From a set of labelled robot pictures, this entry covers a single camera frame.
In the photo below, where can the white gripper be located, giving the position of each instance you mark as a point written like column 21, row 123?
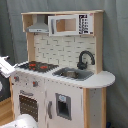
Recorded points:
column 5, row 68

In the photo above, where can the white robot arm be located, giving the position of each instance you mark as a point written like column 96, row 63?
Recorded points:
column 24, row 120

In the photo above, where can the wooden toy kitchen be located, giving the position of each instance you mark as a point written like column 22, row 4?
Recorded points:
column 82, row 52

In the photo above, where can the left red stove knob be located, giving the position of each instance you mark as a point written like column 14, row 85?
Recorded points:
column 16, row 78

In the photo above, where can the red stove knob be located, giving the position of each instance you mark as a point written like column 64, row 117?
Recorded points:
column 16, row 78
column 35, row 84

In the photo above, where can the black stovetop red burners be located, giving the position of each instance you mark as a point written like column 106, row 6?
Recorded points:
column 38, row 66

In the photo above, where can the right red stove knob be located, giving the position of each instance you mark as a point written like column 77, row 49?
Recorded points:
column 35, row 84

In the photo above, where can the toy oven door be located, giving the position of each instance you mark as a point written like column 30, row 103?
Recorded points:
column 28, row 104

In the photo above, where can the grey range hood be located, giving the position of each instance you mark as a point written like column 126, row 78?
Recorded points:
column 40, row 24

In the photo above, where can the grey toy sink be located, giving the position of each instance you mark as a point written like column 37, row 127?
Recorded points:
column 73, row 74

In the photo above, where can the white cabinet door dispenser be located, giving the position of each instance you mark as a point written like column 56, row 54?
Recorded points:
column 64, row 106

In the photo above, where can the white toy microwave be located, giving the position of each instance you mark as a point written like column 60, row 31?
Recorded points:
column 75, row 24

